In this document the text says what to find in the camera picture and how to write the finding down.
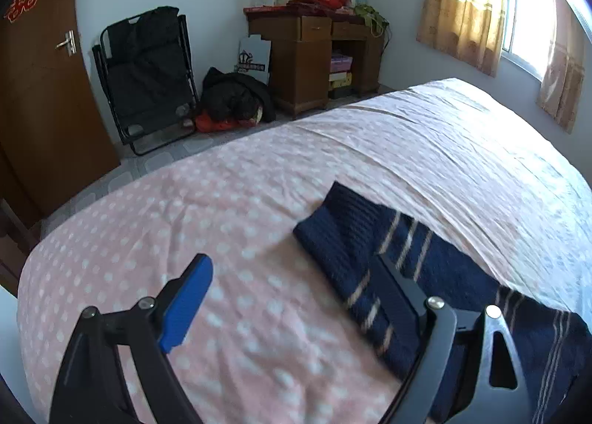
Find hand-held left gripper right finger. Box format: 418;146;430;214
367;254;532;424

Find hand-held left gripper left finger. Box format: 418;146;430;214
48;254;214;424

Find navy knit striped sweater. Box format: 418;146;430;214
293;181;592;424

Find pile of dark clothes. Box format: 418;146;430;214
196;67;277;126

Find red cloth bag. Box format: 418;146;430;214
194;110;264;132

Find black folding chair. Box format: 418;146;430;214
91;6;199;157

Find pink box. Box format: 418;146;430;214
329;51;353;74

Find brown wooden door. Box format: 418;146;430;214
0;0;122;227

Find brown wooden desk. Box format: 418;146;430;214
243;7;387;118

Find white paper bag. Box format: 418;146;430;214
233;34;272;85

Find yellow orange curtain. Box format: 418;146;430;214
536;0;586;134
416;0;508;78

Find window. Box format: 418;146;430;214
502;0;556;81

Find silver door handle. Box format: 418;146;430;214
55;30;77;55

